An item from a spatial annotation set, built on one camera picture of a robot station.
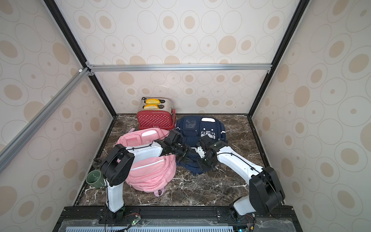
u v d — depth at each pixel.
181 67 0.92
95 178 0.85
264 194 0.42
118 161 0.55
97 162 0.81
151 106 0.97
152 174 0.83
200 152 0.78
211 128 1.06
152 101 1.02
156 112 0.98
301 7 0.68
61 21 0.72
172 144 0.75
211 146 0.61
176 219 0.73
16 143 0.53
